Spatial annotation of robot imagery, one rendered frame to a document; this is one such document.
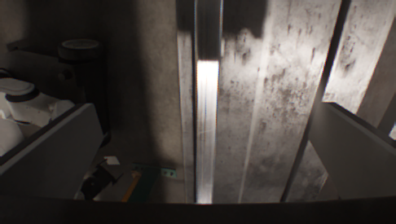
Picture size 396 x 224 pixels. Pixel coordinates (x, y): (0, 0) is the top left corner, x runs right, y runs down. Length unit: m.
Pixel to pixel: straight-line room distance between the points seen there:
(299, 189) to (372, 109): 0.12
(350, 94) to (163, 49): 0.88
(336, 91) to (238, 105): 0.09
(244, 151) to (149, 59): 0.87
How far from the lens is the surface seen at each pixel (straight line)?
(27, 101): 1.16
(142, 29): 1.03
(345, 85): 0.20
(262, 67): 0.19
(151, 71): 1.06
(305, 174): 0.25
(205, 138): 0.17
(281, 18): 0.18
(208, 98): 0.15
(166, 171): 1.43
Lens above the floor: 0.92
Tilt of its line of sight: 58 degrees down
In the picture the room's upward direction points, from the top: 159 degrees counter-clockwise
